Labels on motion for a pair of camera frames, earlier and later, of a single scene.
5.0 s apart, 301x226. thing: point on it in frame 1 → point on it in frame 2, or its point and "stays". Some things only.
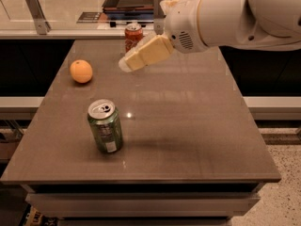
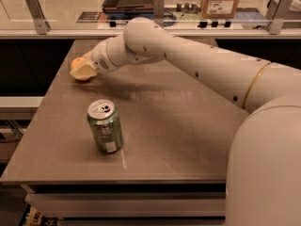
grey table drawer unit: [142, 203] stays
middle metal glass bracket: [158, 15] stays
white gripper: [181, 24] → [100, 56]
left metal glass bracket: [42, 26] stays
